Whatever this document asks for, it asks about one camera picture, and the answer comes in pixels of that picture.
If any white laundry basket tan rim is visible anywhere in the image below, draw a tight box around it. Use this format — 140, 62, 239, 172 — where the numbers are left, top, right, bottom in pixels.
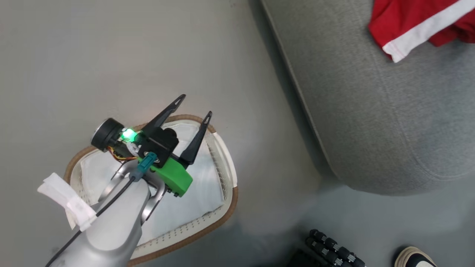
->
63, 114, 239, 267

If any thin black cable teal connector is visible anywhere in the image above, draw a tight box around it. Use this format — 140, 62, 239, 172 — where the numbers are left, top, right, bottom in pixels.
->
45, 152, 158, 267

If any grey fabric sofa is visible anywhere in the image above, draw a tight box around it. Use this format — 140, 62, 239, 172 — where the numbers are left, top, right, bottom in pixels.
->
260, 0, 475, 196

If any white black shoe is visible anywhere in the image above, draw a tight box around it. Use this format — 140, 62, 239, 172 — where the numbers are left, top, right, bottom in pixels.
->
394, 246, 438, 267

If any white fabric basket liner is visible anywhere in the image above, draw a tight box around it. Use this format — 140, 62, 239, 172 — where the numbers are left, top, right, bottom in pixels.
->
80, 122, 226, 245

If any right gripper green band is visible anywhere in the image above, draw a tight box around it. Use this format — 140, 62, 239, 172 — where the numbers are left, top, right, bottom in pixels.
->
91, 94, 213, 198

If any red and white garment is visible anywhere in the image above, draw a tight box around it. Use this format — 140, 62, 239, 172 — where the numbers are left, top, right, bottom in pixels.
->
368, 0, 475, 63

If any white tape strip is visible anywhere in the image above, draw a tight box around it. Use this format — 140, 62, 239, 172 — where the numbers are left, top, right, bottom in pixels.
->
37, 172, 98, 232

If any orange yellow wire bundle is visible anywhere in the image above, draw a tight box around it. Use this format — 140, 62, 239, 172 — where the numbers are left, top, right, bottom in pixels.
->
107, 146, 138, 162

